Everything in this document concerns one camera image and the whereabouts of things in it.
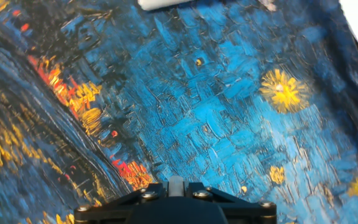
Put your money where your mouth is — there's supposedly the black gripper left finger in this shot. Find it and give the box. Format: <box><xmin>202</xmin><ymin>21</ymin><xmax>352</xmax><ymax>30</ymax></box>
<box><xmin>73</xmin><ymin>182</ymin><xmax>167</xmax><ymax>224</ymax></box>

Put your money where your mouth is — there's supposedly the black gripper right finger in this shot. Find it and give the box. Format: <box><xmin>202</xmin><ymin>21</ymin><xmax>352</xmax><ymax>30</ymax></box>
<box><xmin>185</xmin><ymin>182</ymin><xmax>278</xmax><ymax>224</ymax></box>

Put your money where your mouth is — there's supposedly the starry night painted cloth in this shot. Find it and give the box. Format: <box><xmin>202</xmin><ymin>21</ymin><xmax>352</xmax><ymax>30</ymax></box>
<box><xmin>0</xmin><ymin>0</ymin><xmax>358</xmax><ymax>224</ymax></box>

